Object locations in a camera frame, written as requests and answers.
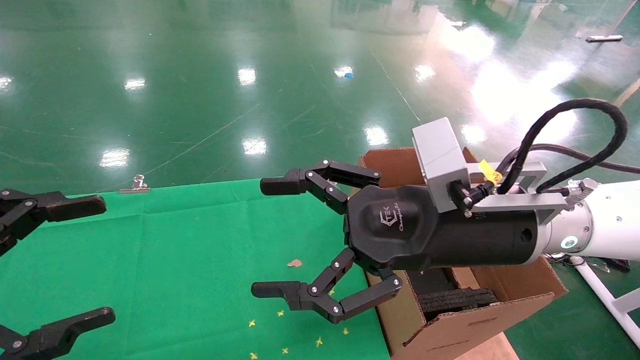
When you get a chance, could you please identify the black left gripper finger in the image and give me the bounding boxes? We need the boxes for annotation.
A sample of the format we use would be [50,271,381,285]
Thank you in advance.
[0,307,117,360]
[0,188,108,257]

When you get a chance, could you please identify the green table cloth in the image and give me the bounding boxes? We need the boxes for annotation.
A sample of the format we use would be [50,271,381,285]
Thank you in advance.
[0,178,391,360]

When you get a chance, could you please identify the large open cardboard carton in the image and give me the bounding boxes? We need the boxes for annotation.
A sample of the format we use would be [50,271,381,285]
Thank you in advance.
[357,147,569,360]

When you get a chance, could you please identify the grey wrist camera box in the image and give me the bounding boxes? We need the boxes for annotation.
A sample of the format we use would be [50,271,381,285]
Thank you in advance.
[411,117,473,215]

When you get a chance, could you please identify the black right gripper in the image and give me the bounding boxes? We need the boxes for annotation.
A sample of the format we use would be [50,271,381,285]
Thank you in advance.
[250,159,544,325]

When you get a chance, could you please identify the thick black braided cable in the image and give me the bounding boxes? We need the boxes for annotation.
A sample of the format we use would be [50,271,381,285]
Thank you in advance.
[494,98,629,197]

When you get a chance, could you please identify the small brown cardboard box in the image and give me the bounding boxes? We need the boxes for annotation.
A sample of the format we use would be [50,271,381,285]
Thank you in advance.
[450,267,482,291]

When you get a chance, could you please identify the thin black cable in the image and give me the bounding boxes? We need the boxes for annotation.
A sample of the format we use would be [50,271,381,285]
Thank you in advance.
[499,144,640,176]

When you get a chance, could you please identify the black foam insert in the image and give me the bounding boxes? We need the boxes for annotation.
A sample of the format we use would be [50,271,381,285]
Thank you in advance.
[407,267,499,321]

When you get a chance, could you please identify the silver metal clip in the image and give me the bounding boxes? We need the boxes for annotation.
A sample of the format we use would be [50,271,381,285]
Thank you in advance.
[119,174,151,195]

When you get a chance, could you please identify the yellow cable tag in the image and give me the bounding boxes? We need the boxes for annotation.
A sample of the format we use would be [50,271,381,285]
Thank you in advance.
[479,159,504,185]

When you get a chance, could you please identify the grey metal camera bracket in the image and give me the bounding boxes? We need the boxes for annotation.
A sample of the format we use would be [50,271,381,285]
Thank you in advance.
[465,161,572,227]

